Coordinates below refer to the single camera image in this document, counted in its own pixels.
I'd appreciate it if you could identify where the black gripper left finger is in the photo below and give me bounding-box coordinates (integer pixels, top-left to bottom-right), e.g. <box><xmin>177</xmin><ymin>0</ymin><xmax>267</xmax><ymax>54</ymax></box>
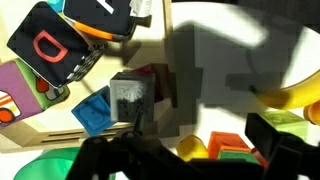
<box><xmin>64</xmin><ymin>109</ymin><xmax>188</xmax><ymax>180</ymax></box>

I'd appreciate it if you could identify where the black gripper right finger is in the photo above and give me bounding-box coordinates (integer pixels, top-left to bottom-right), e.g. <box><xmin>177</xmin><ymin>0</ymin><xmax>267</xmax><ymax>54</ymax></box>
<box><xmin>244</xmin><ymin>112</ymin><xmax>320</xmax><ymax>180</ymax></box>

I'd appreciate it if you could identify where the gray toy block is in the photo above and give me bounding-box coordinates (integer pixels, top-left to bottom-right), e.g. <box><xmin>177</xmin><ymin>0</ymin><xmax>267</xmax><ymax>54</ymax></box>
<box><xmin>109</xmin><ymin>71</ymin><xmax>157</xmax><ymax>123</ymax></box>

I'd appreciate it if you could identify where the light green toy block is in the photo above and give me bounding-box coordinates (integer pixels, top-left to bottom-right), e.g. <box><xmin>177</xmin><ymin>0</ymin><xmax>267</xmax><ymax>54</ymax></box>
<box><xmin>259</xmin><ymin>109</ymin><xmax>310</xmax><ymax>142</ymax></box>

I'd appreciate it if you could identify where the blue toy block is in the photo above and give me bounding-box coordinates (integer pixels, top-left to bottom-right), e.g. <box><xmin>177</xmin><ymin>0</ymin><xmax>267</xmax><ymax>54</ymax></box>
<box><xmin>70</xmin><ymin>85</ymin><xmax>117</xmax><ymax>138</ymax></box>

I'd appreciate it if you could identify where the orange toy block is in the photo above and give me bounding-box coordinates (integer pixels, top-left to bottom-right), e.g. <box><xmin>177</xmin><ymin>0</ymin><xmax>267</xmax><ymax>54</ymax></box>
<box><xmin>207</xmin><ymin>130</ymin><xmax>252</xmax><ymax>160</ymax></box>

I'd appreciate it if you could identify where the pink toy block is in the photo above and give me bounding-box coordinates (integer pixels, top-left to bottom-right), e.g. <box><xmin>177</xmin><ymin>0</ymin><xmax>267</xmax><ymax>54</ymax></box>
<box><xmin>132</xmin><ymin>62</ymin><xmax>178</xmax><ymax>112</ymax></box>

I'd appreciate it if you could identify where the yellow toy banana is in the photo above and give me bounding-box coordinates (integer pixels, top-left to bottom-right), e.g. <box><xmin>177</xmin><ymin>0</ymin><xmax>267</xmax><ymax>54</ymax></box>
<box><xmin>249</xmin><ymin>67</ymin><xmax>320</xmax><ymax>111</ymax></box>

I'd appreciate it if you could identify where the wooden tray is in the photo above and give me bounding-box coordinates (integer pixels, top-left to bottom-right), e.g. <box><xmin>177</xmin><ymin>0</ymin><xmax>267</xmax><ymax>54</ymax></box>
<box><xmin>0</xmin><ymin>0</ymin><xmax>178</xmax><ymax>155</ymax></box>

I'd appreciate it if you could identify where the green plastic bowl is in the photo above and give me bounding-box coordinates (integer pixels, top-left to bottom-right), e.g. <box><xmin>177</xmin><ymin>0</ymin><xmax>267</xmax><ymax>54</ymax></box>
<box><xmin>13</xmin><ymin>146</ymin><xmax>118</xmax><ymax>180</ymax></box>

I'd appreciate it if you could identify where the small yellow toy piece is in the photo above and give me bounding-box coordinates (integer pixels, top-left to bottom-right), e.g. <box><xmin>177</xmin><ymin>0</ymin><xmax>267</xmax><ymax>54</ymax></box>
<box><xmin>175</xmin><ymin>133</ymin><xmax>210</xmax><ymax>163</ymax></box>

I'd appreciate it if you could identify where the black fabric cube red letter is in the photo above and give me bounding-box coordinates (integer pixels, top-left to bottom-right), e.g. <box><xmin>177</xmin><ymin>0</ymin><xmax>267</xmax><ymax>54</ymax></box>
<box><xmin>6</xmin><ymin>1</ymin><xmax>107</xmax><ymax>90</ymax></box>

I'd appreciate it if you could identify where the black fabric cube white letter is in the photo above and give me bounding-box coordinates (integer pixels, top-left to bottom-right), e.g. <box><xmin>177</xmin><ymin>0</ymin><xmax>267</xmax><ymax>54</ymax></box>
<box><xmin>62</xmin><ymin>0</ymin><xmax>153</xmax><ymax>43</ymax></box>

